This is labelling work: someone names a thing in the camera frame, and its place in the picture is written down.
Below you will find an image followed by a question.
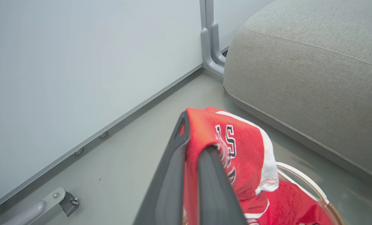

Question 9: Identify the red and white jersey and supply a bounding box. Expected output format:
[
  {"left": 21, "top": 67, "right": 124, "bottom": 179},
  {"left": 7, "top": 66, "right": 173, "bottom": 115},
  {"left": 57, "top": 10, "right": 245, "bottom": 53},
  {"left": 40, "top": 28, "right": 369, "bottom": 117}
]
[{"left": 181, "top": 107, "right": 335, "bottom": 225}]

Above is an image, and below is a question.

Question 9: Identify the white laundry basket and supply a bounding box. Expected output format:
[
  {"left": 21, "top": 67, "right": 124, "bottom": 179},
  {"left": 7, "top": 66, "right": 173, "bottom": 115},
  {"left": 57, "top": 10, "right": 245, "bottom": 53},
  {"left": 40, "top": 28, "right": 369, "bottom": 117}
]
[{"left": 276, "top": 162, "right": 345, "bottom": 225}]

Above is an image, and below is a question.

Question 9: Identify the grey partition support bracket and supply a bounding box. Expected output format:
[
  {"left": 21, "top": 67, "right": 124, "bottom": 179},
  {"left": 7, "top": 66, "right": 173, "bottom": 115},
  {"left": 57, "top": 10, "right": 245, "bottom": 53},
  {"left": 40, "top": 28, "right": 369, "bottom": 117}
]
[
  {"left": 200, "top": 27, "right": 225, "bottom": 76},
  {"left": 211, "top": 21, "right": 227, "bottom": 66}
]

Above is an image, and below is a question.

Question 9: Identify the grey fabric sofa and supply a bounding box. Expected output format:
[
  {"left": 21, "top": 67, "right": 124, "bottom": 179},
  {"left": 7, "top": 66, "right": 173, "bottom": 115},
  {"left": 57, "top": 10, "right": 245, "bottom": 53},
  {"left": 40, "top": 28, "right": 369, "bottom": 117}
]
[{"left": 223, "top": 0, "right": 372, "bottom": 184}]

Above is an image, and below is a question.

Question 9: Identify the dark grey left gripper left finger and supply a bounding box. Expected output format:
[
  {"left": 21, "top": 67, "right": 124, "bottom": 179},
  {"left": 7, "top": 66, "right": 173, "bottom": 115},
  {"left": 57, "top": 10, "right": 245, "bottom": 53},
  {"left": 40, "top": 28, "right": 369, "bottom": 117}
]
[{"left": 133, "top": 111, "right": 190, "bottom": 225}]

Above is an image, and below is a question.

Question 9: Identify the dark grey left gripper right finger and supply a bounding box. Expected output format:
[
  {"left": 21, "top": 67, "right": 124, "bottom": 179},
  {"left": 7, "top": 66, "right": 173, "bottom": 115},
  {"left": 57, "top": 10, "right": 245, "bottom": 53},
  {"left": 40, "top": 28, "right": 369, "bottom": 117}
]
[{"left": 197, "top": 146, "right": 248, "bottom": 225}]

